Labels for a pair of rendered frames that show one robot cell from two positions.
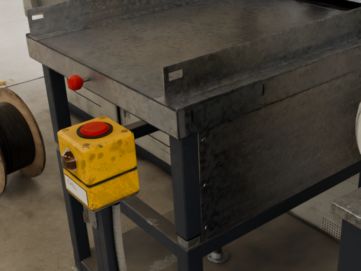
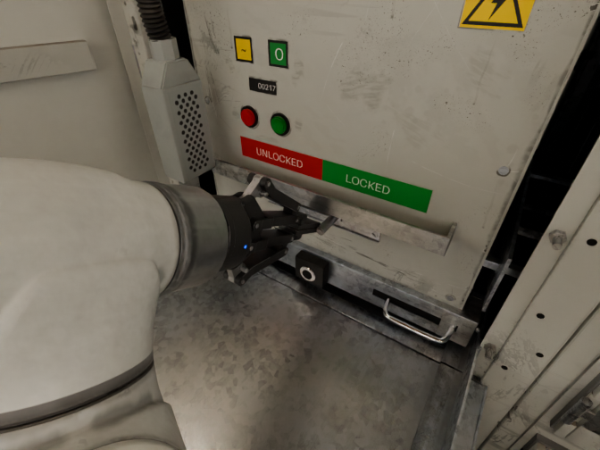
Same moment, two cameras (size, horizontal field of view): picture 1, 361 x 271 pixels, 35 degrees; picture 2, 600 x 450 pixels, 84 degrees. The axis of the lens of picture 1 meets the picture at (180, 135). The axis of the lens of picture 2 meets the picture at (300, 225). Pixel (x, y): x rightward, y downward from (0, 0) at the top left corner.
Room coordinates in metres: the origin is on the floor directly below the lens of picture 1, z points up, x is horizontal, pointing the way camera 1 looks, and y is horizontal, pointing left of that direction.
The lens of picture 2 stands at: (1.15, -0.21, 1.32)
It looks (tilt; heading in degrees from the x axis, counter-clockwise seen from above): 37 degrees down; 339
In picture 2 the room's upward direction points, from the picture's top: straight up
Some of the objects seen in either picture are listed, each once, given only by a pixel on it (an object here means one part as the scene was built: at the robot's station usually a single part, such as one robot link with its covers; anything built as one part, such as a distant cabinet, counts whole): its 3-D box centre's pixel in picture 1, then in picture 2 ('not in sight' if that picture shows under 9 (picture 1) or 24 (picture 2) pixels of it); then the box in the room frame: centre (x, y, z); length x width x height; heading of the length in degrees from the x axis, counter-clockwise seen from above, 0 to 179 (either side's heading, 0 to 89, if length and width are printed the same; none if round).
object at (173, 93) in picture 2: not in sight; (181, 120); (1.68, -0.22, 1.14); 0.08 x 0.05 x 0.17; 126
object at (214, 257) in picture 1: (217, 254); not in sight; (1.33, -0.09, 0.18); 0.06 x 0.06 x 0.02
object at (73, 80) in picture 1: (78, 81); not in sight; (1.12, 0.20, 0.82); 0.04 x 0.03 x 0.03; 126
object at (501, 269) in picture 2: not in sight; (540, 232); (1.37, -0.66, 1.02); 0.30 x 0.08 x 0.09; 126
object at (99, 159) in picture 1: (98, 162); not in sight; (0.71, 0.12, 0.85); 0.08 x 0.08 x 0.10; 36
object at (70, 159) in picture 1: (67, 161); not in sight; (0.68, 0.16, 0.87); 0.03 x 0.01 x 0.03; 36
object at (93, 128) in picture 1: (95, 132); not in sight; (0.71, 0.12, 0.90); 0.04 x 0.04 x 0.02
